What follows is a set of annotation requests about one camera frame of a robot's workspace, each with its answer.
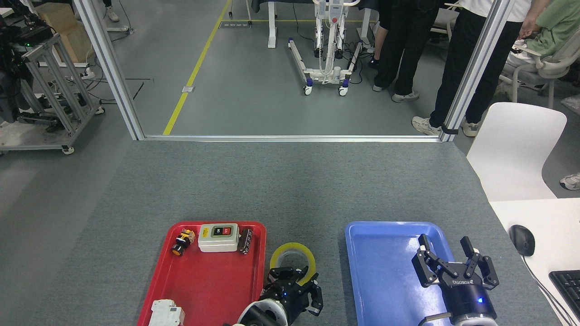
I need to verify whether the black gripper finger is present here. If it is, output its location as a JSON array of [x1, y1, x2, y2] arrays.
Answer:
[[411, 234, 454, 288], [265, 267, 302, 290], [460, 236, 499, 290], [301, 273, 324, 316]]

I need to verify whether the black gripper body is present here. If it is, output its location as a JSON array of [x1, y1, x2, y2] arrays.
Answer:
[[262, 282, 309, 320], [441, 271, 498, 324]]

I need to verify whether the yellow tape roll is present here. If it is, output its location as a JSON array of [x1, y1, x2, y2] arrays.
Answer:
[[270, 242, 317, 286]]

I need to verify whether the person's hand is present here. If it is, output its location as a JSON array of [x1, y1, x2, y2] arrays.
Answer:
[[519, 20, 538, 41]]

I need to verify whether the blue plastic tray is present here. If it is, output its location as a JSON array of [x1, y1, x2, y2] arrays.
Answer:
[[345, 221, 467, 326]]

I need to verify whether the black computer mouse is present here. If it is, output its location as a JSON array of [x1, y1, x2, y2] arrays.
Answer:
[[509, 225, 536, 257]]

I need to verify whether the small black terminal block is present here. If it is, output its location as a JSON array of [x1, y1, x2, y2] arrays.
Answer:
[[239, 229, 254, 255]]

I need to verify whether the red plastic tray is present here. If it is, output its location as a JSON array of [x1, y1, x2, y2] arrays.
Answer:
[[137, 221, 267, 326]]

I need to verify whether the white desk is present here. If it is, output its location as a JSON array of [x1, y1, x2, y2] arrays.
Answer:
[[489, 198, 580, 326]]

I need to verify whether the black keyboard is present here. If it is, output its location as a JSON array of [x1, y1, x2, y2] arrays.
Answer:
[[549, 270, 580, 320]]

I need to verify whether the yellow black push button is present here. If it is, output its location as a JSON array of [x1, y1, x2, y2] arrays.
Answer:
[[171, 229, 196, 257]]

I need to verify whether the white plastic chair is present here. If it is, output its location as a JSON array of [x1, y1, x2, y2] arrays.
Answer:
[[467, 102, 567, 202]]

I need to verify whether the white circuit breaker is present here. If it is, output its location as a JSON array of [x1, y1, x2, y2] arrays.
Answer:
[[149, 299, 185, 326]]

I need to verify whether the standing person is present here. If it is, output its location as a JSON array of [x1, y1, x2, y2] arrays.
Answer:
[[411, 0, 551, 137], [369, 0, 442, 103]]

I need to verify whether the white stand on wheels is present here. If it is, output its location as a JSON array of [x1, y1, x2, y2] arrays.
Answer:
[[288, 0, 363, 96]]

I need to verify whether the grey office chair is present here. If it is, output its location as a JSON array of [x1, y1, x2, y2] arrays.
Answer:
[[498, 29, 580, 109]]

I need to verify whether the white table leg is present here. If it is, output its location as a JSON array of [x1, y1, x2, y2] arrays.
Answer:
[[267, 0, 277, 48]]

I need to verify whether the seated person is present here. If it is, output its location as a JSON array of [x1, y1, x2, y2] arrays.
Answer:
[[512, 0, 580, 59]]

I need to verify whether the walking person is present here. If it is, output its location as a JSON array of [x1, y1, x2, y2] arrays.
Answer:
[[102, 0, 121, 23]]

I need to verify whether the cardboard box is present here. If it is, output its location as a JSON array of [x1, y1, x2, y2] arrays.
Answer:
[[35, 2, 95, 64]]

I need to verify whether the black equipment on cart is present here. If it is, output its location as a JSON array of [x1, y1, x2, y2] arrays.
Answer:
[[0, 0, 55, 125]]

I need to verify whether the black mouse cable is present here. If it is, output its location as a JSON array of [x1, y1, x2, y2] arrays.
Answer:
[[521, 255, 575, 326]]

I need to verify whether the white switch box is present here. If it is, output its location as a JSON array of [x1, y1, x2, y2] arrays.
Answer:
[[198, 223, 240, 253]]

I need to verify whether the silver aluminium rail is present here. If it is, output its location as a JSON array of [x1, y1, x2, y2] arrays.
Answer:
[[144, 134, 443, 143]]

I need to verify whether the silver aluminium post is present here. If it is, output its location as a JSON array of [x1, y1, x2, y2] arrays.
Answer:
[[72, 0, 146, 140], [440, 0, 517, 142]]

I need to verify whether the aluminium frame cart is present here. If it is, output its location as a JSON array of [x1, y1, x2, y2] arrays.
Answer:
[[0, 34, 106, 155]]

